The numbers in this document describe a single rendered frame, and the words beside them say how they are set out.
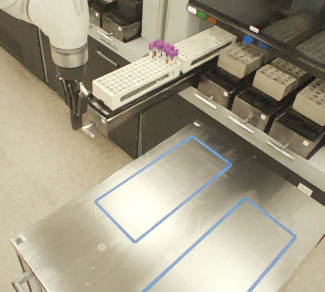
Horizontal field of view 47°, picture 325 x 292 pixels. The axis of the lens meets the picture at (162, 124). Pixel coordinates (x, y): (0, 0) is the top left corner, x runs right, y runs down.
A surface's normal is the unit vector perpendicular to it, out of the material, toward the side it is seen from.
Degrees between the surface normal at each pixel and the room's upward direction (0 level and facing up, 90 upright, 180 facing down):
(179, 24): 90
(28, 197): 0
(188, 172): 0
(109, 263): 0
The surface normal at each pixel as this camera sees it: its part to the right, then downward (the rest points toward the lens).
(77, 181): 0.08, -0.74
